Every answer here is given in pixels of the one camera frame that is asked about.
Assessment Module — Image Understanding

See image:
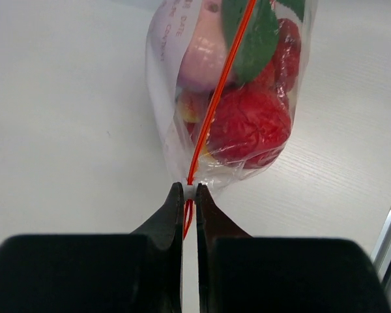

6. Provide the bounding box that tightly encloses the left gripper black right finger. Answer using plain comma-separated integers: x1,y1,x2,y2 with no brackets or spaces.
195,185,390,312

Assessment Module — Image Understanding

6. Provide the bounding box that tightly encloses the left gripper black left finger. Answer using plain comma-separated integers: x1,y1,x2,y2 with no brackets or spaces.
0,183,184,312

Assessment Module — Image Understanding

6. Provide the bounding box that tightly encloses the red toy strawberry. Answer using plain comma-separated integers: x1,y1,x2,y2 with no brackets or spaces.
206,85,291,170

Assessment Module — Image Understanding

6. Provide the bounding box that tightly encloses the clear zip top bag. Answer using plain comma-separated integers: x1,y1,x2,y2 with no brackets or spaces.
145,0,319,241

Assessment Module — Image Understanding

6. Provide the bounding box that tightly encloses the purple toy onion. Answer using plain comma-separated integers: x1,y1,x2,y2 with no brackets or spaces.
177,1,228,92

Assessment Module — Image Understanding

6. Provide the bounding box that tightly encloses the red lychee toy bunch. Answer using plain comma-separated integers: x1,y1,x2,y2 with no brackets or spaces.
175,1,306,123

